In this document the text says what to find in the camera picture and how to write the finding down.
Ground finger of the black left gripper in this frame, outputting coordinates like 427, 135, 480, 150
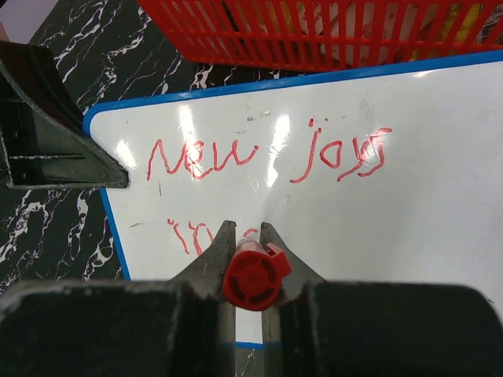
1, 41, 129, 189

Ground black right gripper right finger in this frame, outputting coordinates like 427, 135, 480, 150
259, 222, 324, 376

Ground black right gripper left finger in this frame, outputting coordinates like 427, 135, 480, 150
168, 220, 236, 376

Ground red capped marker pen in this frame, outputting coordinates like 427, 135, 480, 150
222, 240, 292, 311

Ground blue framed whiteboard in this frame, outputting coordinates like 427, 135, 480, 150
82, 49, 503, 350

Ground red plastic shopping basket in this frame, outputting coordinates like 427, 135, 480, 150
140, 0, 502, 71

